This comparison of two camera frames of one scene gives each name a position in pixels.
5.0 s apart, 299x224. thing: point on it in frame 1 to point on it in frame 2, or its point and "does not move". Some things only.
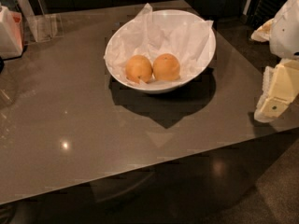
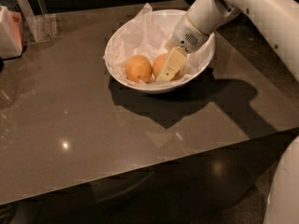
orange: x=138 y=69 does not move
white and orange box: x=11 y=33 does not move
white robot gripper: x=286 y=28 to x=186 y=35
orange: x=166 y=67 does not move
